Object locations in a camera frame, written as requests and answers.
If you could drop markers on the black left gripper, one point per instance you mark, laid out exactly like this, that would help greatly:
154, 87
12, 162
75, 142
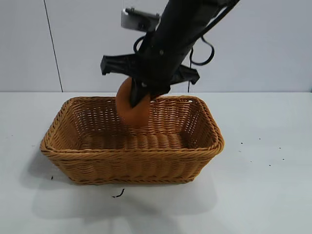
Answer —
158, 68

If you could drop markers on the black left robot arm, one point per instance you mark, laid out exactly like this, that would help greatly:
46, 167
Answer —
185, 19

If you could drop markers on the woven wicker basket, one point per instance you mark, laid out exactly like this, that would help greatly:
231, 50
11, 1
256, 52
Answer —
122, 161

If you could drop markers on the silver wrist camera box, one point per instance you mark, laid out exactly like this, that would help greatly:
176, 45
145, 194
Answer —
136, 20

